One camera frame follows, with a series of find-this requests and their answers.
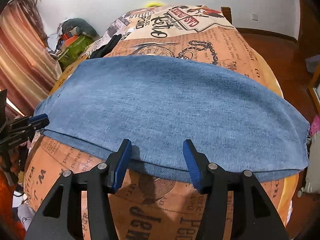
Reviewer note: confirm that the pile of white clothes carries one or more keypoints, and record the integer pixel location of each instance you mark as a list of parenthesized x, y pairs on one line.
[(56, 37)]

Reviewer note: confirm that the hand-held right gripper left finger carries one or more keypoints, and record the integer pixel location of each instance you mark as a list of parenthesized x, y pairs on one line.
[(122, 165)]

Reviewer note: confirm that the grey plastic bin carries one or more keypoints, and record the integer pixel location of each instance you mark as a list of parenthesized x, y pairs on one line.
[(313, 63)]

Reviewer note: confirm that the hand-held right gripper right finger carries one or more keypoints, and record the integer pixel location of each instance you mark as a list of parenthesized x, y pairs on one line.
[(192, 166)]

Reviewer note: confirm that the pink slipper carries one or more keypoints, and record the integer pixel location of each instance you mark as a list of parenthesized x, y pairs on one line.
[(315, 127)]

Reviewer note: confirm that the wooden bedpost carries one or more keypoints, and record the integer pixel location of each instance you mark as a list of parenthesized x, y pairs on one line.
[(227, 15)]

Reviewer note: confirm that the person's left forearm orange sleeve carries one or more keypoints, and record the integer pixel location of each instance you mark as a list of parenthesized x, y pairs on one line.
[(7, 195)]

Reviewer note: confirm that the yellow foam tube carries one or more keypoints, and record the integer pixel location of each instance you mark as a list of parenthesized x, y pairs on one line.
[(153, 4)]

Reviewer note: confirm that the striped pink curtain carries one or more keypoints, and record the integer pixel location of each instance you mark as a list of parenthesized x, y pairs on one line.
[(22, 55)]

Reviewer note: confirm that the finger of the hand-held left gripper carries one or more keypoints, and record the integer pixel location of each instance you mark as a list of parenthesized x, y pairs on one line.
[(42, 125), (38, 118)]

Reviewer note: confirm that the black garment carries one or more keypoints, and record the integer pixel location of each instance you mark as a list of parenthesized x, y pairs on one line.
[(105, 47)]

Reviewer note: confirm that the white wall socket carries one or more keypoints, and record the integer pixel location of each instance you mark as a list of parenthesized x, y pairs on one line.
[(255, 16)]

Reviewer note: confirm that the green patterned bag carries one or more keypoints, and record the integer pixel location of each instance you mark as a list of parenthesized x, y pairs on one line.
[(75, 51)]

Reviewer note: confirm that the blue jeans pants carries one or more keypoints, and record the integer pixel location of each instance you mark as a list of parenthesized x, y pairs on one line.
[(162, 105)]

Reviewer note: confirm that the orange box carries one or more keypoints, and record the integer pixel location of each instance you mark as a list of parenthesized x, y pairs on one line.
[(71, 37)]

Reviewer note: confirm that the white storage box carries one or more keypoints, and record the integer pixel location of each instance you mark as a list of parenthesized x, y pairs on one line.
[(312, 171)]

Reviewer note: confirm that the printed bed cover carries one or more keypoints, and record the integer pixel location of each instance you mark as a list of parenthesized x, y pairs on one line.
[(175, 42)]

